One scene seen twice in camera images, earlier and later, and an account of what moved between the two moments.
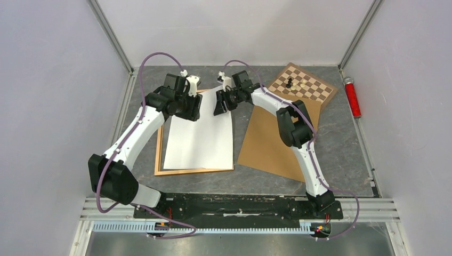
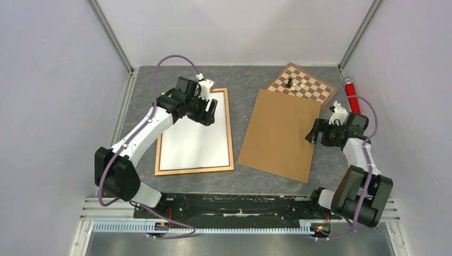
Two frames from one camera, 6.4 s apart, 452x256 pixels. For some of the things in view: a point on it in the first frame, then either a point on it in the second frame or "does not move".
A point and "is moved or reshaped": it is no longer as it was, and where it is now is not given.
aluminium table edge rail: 354,209 does not move
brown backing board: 264,148 does not move
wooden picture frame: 161,150 is moved or reshaped
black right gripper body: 232,97 -> 330,132
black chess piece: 289,85 does not move
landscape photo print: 205,144 does not move
